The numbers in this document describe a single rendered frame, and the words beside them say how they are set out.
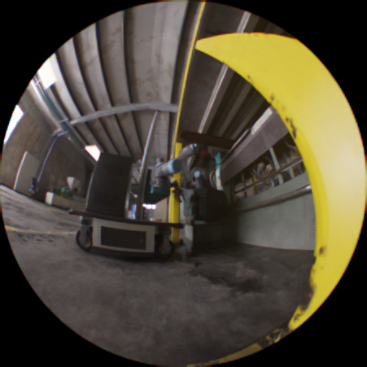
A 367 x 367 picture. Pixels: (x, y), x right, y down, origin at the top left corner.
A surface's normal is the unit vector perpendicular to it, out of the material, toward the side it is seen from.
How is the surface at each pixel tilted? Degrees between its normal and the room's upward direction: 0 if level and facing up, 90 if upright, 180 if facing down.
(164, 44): 171
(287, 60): 90
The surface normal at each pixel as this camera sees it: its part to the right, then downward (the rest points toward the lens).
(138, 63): 0.13, 0.94
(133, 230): 0.44, -0.29
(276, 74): -0.99, -0.07
